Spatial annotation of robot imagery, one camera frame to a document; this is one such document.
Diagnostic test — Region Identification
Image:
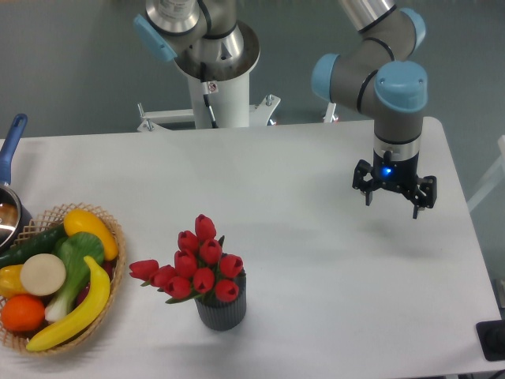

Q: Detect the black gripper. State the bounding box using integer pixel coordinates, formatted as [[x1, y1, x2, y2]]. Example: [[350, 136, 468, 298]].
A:
[[352, 152, 437, 219]]

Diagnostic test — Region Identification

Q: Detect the red tulip bouquet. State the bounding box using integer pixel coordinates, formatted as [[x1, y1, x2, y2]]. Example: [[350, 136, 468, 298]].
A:
[[129, 214, 245, 306]]

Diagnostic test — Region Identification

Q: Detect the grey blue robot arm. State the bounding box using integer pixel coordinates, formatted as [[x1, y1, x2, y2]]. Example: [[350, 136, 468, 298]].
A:
[[133, 1, 436, 211]]

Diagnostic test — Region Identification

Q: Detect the dark grey ribbed vase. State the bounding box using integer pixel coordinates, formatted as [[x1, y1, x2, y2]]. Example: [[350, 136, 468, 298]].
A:
[[195, 269, 247, 331]]

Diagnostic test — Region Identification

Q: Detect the black device at edge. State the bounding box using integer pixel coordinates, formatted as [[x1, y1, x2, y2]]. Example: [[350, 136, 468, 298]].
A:
[[476, 320, 505, 362]]

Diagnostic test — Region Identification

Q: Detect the red fruit in basket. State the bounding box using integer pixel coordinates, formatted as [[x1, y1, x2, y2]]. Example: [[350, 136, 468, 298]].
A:
[[75, 261, 114, 306]]

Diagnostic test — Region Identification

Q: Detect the yellow banana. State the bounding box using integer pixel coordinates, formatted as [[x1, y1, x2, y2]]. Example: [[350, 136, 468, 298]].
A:
[[26, 256, 110, 352]]

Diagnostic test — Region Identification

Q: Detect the green bok choy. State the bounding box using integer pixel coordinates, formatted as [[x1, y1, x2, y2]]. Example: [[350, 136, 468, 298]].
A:
[[45, 232, 104, 324]]

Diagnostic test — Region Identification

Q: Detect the dark green cucumber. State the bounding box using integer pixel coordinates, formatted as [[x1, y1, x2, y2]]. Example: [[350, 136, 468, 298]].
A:
[[1, 223, 67, 268]]

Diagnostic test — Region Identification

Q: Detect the woven wicker basket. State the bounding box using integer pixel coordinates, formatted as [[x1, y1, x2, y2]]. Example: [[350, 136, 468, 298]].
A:
[[1, 203, 125, 356]]

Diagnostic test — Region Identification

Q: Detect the beige round disc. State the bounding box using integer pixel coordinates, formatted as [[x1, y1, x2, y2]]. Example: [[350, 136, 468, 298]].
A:
[[20, 253, 66, 296]]

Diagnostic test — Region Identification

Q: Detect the orange fruit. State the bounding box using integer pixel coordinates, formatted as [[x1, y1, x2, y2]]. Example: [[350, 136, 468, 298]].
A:
[[1, 295, 45, 332]]

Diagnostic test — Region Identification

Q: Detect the yellow bell pepper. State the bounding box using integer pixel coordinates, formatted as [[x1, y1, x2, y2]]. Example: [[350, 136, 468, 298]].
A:
[[0, 265, 28, 298]]

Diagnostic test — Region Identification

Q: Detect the white frame at right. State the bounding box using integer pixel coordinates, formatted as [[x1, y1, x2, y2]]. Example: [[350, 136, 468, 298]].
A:
[[467, 135, 504, 212]]

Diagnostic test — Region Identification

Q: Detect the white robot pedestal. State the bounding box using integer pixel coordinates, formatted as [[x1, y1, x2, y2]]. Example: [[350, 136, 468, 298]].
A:
[[133, 15, 281, 132]]

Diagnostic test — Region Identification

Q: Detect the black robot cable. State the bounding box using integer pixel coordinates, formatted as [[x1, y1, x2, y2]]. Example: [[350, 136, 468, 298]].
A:
[[199, 62, 219, 129]]

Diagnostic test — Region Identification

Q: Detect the blue handled saucepan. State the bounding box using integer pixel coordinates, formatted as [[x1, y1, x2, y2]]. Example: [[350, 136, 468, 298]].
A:
[[1, 114, 32, 253]]

